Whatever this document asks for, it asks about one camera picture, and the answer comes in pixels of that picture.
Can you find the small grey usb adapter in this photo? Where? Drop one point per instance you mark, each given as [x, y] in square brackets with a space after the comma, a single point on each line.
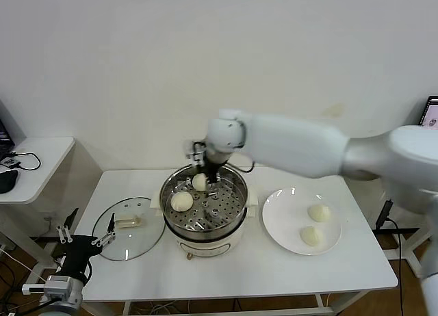
[9, 162]

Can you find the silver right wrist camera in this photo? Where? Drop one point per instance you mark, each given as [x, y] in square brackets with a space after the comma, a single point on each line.
[191, 152]

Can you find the white side desk with label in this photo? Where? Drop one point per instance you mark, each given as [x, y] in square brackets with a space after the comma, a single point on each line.
[415, 261]

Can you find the white round plate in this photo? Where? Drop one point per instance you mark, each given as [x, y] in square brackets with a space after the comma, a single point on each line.
[291, 220]

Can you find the white steamed baozi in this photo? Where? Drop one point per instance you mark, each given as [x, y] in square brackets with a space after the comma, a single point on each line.
[320, 213]
[198, 182]
[181, 201]
[313, 235]

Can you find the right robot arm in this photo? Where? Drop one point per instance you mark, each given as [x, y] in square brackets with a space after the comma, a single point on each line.
[291, 145]

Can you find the white electric cooker base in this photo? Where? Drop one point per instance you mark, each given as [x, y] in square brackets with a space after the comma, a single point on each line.
[205, 247]

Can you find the black open laptop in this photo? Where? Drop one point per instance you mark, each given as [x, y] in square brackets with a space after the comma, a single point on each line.
[5, 138]

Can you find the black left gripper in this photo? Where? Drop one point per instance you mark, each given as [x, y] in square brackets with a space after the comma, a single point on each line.
[80, 249]

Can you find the stainless steel steamer basket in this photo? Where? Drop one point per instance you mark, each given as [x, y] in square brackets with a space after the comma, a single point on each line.
[222, 206]

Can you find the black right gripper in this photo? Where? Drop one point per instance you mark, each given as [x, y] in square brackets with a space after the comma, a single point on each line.
[213, 165]

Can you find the grey open laptop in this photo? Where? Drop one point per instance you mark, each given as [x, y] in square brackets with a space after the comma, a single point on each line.
[430, 114]

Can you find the black computer mouse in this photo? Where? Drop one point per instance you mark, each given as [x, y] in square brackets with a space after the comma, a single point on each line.
[7, 181]

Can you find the white metal table frame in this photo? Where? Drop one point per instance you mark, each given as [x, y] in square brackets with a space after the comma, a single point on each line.
[273, 311]

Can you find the white wall socket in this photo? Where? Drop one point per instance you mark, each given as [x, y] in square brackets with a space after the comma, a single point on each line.
[50, 216]

